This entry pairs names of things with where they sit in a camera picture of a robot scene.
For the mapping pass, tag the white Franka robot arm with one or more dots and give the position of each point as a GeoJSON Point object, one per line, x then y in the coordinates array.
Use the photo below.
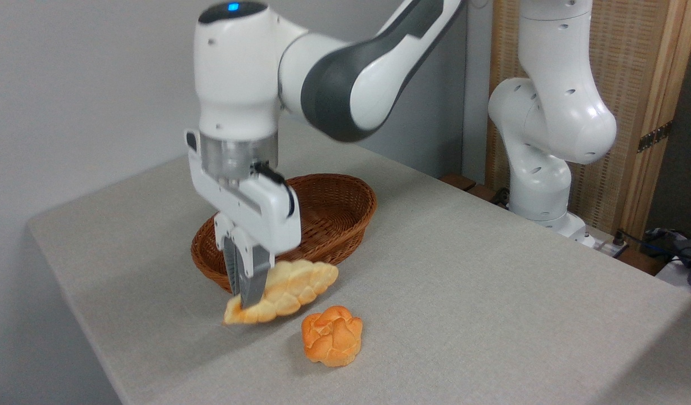
{"type": "Point", "coordinates": [334, 84]}

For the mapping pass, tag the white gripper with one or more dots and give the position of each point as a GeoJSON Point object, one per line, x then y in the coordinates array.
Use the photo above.
{"type": "Point", "coordinates": [255, 208]}

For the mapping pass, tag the brown wicker oval basket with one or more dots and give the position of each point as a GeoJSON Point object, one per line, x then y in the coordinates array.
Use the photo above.
{"type": "Point", "coordinates": [334, 219]}

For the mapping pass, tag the round orange bread roll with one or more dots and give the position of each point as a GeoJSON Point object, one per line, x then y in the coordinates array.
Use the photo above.
{"type": "Point", "coordinates": [331, 336]}

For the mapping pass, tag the black metal screen hinge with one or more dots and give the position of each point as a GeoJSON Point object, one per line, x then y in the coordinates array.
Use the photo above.
{"type": "Point", "coordinates": [654, 136]}

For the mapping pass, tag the long pale braided bread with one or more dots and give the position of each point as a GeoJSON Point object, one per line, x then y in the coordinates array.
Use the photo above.
{"type": "Point", "coordinates": [297, 287]}

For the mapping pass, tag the grey tablecloth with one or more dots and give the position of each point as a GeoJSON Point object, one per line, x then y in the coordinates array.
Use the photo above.
{"type": "Point", "coordinates": [463, 304]}

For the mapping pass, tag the black power plug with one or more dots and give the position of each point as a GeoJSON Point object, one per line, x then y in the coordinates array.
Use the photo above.
{"type": "Point", "coordinates": [619, 238]}

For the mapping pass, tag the white power strip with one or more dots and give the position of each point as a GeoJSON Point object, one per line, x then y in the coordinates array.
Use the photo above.
{"type": "Point", "coordinates": [606, 246]}

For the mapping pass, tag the wooden woven folding screen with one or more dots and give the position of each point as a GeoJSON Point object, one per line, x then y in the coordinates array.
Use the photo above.
{"type": "Point", "coordinates": [632, 73]}

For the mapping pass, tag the brown wooden board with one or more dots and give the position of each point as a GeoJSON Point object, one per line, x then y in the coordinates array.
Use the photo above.
{"type": "Point", "coordinates": [463, 183]}

